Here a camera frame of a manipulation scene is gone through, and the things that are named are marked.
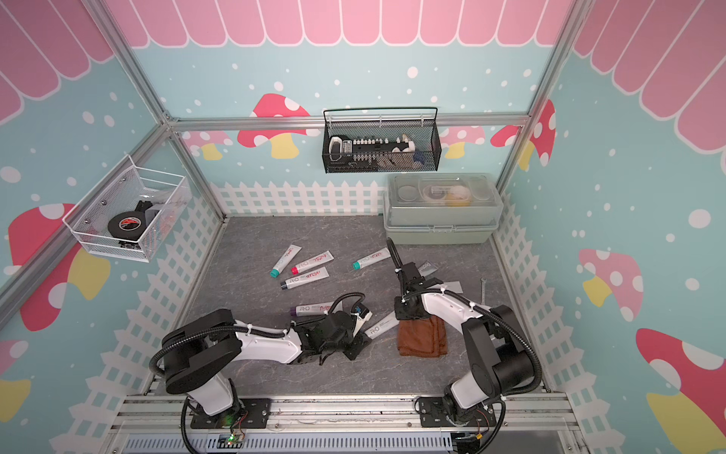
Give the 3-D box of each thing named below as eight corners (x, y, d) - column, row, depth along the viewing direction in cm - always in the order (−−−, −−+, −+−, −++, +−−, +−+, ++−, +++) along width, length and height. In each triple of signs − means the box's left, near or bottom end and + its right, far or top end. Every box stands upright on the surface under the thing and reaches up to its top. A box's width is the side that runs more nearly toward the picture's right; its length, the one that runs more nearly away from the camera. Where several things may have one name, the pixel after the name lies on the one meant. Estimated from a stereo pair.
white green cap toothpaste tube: (356, 272, 105) (356, 268, 103) (353, 267, 106) (352, 263, 104) (390, 256, 110) (390, 251, 108) (386, 251, 111) (386, 246, 109)
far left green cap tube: (270, 275, 104) (268, 272, 102) (293, 247, 112) (292, 243, 111) (277, 279, 103) (276, 276, 101) (300, 250, 111) (299, 246, 110)
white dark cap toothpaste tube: (283, 293, 99) (281, 289, 97) (281, 285, 101) (279, 281, 99) (329, 277, 103) (328, 272, 101) (326, 270, 105) (325, 266, 103)
